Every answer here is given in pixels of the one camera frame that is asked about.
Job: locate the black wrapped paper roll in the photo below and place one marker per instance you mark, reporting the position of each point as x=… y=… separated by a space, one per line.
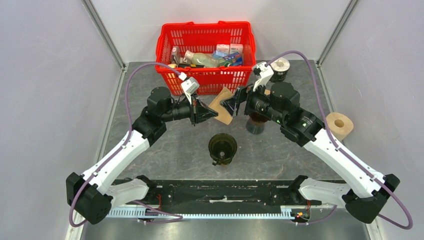
x=280 y=69

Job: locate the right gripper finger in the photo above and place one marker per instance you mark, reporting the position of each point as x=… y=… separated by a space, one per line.
x=234 y=110
x=233 y=103

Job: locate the brown dripper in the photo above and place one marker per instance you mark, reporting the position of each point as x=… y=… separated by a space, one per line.
x=258 y=118

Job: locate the slotted white cable duct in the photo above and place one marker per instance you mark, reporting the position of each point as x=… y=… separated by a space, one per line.
x=139 y=212

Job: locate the white pink carton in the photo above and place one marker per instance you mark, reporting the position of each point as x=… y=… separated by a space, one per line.
x=224 y=48
x=236 y=48

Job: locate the red plastic shopping basket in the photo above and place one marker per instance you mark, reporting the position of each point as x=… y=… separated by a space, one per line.
x=203 y=38

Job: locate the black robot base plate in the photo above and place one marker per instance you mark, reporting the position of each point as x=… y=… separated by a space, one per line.
x=191 y=196

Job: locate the clear plastic bottle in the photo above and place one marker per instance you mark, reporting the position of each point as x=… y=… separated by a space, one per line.
x=199 y=58

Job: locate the blue green box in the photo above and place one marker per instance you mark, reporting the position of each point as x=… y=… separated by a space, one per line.
x=228 y=60

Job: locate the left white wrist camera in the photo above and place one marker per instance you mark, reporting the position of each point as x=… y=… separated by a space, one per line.
x=189 y=86

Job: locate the dark dripper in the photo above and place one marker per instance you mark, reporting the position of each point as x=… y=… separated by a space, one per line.
x=222 y=148

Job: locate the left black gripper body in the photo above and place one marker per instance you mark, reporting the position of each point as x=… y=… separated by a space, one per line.
x=195 y=117

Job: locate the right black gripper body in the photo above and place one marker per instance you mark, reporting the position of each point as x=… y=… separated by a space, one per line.
x=256 y=100

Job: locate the small grey pouch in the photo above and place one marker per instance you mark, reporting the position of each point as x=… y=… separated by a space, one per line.
x=175 y=55

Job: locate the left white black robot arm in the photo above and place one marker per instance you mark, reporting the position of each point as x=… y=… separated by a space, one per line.
x=93 y=193

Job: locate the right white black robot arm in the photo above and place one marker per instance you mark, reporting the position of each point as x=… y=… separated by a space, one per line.
x=364 y=192

